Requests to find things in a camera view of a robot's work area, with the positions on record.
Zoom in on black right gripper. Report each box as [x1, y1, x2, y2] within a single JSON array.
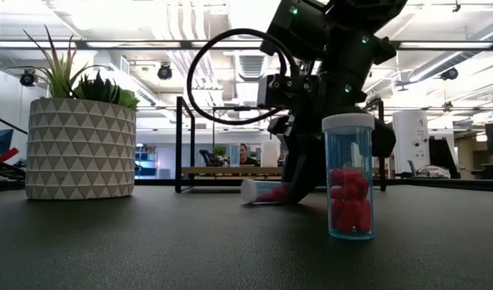
[[269, 60, 396, 205]]

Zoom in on large blue bottle red pills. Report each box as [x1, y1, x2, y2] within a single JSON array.
[[321, 113, 375, 242]]

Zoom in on white plastic pill bottle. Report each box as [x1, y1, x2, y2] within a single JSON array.
[[262, 140, 280, 168]]

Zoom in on small blue bottle red pills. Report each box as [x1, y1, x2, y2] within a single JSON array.
[[241, 179, 290, 205]]

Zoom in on white column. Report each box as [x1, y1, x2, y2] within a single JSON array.
[[392, 110, 429, 175]]

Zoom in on white bag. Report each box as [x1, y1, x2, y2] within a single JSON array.
[[415, 164, 452, 180]]

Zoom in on black background panel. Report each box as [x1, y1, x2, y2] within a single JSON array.
[[428, 136, 460, 180]]

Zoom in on person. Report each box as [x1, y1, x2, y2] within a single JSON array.
[[238, 143, 260, 167]]

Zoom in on small green background plant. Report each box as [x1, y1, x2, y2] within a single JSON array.
[[212, 144, 228, 167]]

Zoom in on green artificial succulent plant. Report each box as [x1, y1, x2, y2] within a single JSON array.
[[6, 24, 141, 112]]

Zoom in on black table mat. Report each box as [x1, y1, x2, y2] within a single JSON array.
[[0, 184, 493, 290]]

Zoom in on black framed linear ceiling light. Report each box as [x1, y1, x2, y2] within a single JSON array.
[[0, 39, 493, 52]]

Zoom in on white triangle patterned plant pot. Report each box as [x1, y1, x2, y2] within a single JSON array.
[[24, 97, 138, 201]]

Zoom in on blue background screen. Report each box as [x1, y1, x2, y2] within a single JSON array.
[[0, 128, 15, 157]]

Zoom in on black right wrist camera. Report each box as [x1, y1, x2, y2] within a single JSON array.
[[257, 74, 300, 109]]

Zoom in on black metal rig frame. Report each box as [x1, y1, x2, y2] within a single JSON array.
[[0, 176, 493, 193]]

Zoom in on black frame wooden shelf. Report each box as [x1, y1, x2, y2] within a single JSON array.
[[174, 95, 387, 194]]

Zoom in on black right camera cable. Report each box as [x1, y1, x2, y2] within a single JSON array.
[[186, 27, 300, 126]]

